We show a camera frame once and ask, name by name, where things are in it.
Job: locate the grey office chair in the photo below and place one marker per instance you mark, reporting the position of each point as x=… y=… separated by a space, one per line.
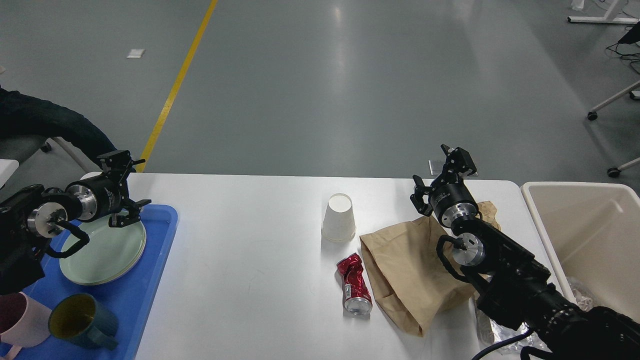
x=22 y=147

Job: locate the beige plastic bin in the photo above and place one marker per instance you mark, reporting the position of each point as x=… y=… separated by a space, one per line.
x=591 y=234

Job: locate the crumpled brown paper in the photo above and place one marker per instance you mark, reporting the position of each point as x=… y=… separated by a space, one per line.
x=487 y=212

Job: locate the crumpled foil in bin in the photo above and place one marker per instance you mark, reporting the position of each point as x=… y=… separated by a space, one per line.
x=582 y=295

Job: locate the brown paper bag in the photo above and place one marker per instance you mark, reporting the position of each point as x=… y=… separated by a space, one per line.
x=408 y=280

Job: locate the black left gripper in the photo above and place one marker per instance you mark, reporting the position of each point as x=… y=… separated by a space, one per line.
x=93 y=198

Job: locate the blue plastic tray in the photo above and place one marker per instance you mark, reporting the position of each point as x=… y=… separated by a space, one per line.
x=129 y=297

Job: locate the yellow plate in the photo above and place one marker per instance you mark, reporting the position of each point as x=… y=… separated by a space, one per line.
x=104 y=260

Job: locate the dark teal mug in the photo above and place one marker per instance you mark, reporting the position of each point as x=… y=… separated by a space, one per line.
x=82 y=320

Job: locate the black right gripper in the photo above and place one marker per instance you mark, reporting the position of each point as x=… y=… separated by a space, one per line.
x=451 y=200

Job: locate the crumpled aluminium foil tray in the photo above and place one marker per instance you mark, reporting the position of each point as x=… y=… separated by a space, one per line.
x=490 y=332

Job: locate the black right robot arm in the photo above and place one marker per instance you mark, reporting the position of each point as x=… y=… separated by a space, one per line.
x=513 y=288

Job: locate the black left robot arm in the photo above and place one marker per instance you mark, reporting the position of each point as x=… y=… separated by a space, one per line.
x=37 y=221

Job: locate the white paper cup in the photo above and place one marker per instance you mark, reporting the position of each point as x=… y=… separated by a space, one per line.
x=339 y=222

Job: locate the crushed red soda can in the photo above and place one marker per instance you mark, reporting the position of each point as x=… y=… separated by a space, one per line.
x=356 y=295

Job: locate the light green plate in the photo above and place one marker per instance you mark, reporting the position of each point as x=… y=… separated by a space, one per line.
x=101 y=227

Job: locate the pink mug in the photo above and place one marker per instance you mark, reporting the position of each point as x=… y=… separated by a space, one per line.
x=24 y=323

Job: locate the seated person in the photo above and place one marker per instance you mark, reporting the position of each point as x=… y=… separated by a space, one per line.
x=24 y=115

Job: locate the white desk leg frame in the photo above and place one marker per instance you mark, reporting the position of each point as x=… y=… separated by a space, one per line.
x=613 y=12

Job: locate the grey floor socket plate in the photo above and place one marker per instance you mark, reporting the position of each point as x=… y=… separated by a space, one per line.
x=435 y=168

